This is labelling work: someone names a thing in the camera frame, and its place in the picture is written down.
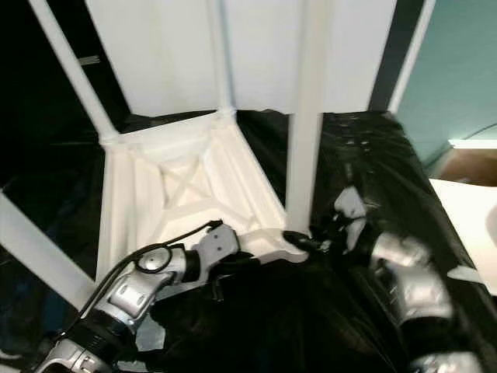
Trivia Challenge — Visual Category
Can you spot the black vertical post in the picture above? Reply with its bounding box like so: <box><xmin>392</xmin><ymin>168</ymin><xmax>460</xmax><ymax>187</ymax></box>
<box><xmin>369</xmin><ymin>0</ymin><xmax>428</xmax><ymax>113</ymax></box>

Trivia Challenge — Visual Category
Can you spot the crumpled white masking tape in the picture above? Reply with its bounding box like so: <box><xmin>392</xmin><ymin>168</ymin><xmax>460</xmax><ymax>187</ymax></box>
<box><xmin>136</xmin><ymin>315</ymin><xmax>165</xmax><ymax>350</ymax></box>

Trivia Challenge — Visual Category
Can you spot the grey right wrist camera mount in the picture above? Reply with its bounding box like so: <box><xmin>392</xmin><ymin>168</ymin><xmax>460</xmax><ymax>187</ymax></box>
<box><xmin>334</xmin><ymin>186</ymin><xmax>367</xmax><ymax>234</ymax></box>

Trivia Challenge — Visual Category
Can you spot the brown cardboard box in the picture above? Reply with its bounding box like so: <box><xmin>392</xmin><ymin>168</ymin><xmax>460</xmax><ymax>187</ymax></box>
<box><xmin>431</xmin><ymin>148</ymin><xmax>497</xmax><ymax>181</ymax></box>

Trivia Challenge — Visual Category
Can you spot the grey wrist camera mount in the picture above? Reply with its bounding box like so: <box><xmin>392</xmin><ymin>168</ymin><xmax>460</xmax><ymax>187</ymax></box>
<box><xmin>334</xmin><ymin>186</ymin><xmax>367</xmax><ymax>234</ymax></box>
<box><xmin>194</xmin><ymin>224</ymin><xmax>240</xmax><ymax>284</ymax></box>

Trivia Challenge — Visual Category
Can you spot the white side table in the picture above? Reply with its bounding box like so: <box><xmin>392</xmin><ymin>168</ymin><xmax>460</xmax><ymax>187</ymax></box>
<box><xmin>431</xmin><ymin>179</ymin><xmax>497</xmax><ymax>296</ymax></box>

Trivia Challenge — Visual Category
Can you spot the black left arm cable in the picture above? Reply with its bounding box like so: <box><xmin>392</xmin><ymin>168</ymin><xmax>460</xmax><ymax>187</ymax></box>
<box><xmin>89</xmin><ymin>220</ymin><xmax>224</xmax><ymax>327</ymax></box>

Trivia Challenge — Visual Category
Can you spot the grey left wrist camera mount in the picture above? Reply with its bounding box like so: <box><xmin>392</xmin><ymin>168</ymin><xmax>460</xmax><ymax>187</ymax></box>
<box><xmin>194</xmin><ymin>224</ymin><xmax>240</xmax><ymax>284</ymax></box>

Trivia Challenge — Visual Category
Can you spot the black plastic sheet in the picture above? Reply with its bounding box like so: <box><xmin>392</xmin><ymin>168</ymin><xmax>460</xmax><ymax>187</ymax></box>
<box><xmin>0</xmin><ymin>109</ymin><xmax>497</xmax><ymax>373</ymax></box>

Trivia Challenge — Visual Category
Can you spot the white tape strip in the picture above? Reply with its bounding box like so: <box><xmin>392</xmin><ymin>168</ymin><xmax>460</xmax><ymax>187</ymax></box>
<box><xmin>449</xmin><ymin>267</ymin><xmax>484</xmax><ymax>282</ymax></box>

